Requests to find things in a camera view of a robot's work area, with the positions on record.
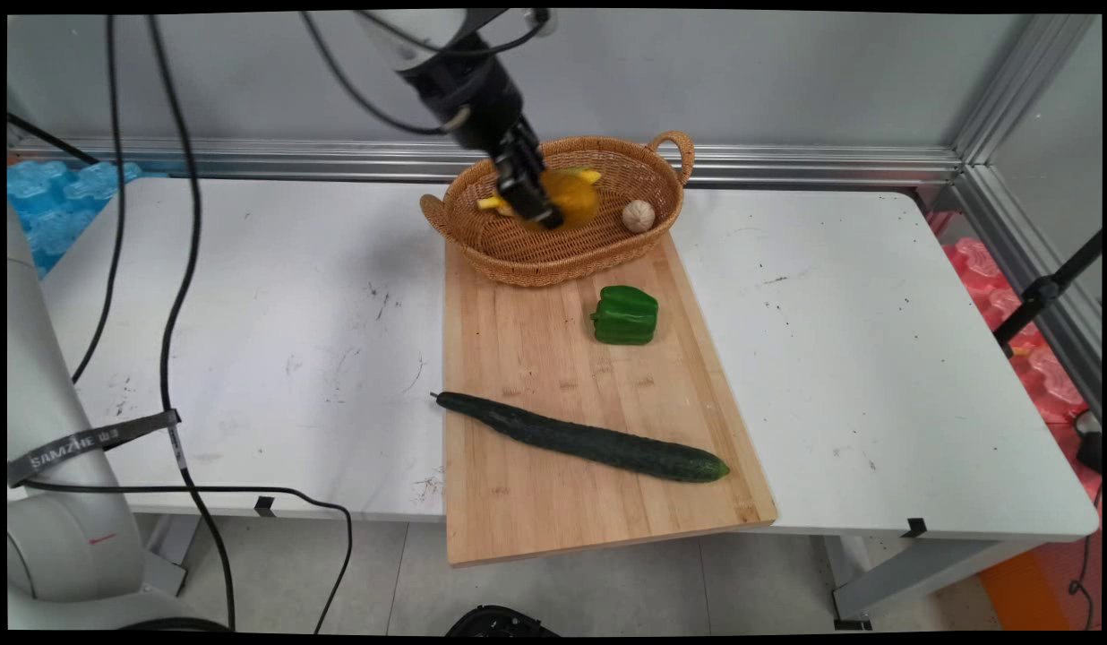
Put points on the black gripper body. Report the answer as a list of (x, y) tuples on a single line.
[(477, 103)]

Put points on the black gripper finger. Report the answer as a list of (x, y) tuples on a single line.
[(531, 148), (536, 197)]

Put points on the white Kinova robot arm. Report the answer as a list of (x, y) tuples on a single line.
[(61, 537)]

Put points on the yellow corn cob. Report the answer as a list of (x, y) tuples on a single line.
[(491, 204)]

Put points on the woven wicker basket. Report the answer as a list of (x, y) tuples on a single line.
[(553, 255)]

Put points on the white garlic bulb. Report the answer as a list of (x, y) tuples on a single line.
[(639, 217)]

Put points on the green bell pepper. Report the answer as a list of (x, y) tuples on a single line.
[(627, 315)]

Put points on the wooden cutting board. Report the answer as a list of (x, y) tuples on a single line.
[(553, 376)]

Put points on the long dark green cucumber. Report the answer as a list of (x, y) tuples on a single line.
[(589, 441)]

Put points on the black table edge clip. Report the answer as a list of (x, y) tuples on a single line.
[(914, 528), (264, 506)]

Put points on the black round floor object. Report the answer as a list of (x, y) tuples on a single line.
[(500, 622)]

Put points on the blue foam mat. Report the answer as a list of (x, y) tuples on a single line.
[(52, 206)]

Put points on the grey table leg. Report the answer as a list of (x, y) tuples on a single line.
[(921, 573), (173, 551)]

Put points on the black tripod stand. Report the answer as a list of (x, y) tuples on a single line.
[(1042, 291)]

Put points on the red foam mat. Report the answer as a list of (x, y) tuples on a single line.
[(1051, 376)]

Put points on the small black device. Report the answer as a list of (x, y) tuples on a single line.
[(1091, 448)]

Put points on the orange floor panel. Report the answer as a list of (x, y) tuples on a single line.
[(1028, 591)]

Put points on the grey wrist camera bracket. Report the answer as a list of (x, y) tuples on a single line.
[(518, 20)]

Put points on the horizontal aluminium frame rail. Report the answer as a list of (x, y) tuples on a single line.
[(786, 166)]

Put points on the side aluminium frame rail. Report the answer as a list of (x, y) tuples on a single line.
[(1028, 260)]

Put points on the upright aluminium frame post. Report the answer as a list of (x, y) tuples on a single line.
[(1024, 81)]

